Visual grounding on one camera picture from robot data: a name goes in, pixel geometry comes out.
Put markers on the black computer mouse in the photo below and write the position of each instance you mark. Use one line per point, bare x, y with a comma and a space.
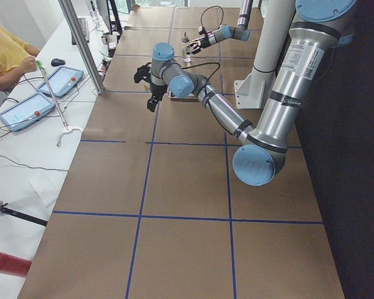
57, 62

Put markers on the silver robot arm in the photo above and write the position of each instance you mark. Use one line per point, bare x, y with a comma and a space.
294, 37
224, 31

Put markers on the upper teach pendant tablet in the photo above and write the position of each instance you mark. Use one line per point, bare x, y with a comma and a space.
63, 79

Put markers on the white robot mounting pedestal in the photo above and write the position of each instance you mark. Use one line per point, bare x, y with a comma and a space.
255, 89

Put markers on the person in yellow shirt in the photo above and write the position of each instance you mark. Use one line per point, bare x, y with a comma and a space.
16, 59

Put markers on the metal grabber rod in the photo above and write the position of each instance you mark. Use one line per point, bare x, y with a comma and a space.
67, 129

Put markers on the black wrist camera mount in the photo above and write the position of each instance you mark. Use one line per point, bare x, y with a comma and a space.
143, 73

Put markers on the teach pendant tablet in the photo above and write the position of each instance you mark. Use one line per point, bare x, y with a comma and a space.
63, 79
27, 112

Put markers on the red cylinder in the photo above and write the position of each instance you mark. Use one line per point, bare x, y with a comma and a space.
15, 266

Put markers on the lower teach pendant tablet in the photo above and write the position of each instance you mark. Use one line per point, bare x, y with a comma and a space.
27, 112

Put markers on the grey digital kitchen scale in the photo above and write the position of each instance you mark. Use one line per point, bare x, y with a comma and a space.
182, 96

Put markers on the aluminium frame post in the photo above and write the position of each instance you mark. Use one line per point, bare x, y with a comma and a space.
71, 18

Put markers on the clear glass sauce bottle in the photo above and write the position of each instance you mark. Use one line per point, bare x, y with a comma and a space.
185, 42

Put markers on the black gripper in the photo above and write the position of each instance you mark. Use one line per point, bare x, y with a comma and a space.
204, 40
156, 90

